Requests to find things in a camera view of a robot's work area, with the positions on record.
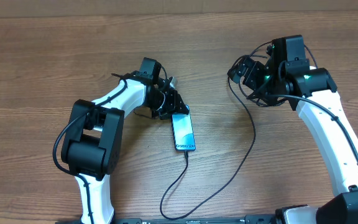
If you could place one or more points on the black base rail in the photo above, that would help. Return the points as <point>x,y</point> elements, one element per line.
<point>191,221</point>

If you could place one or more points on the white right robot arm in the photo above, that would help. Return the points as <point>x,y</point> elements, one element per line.
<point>291,74</point>

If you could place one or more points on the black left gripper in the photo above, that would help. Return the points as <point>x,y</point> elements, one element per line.
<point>173,106</point>

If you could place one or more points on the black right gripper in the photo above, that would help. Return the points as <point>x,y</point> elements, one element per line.
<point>255,72</point>

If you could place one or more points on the blue Galaxy smartphone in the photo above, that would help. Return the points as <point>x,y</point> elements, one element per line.
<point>183,134</point>

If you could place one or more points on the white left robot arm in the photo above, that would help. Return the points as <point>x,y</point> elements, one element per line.
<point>88,147</point>

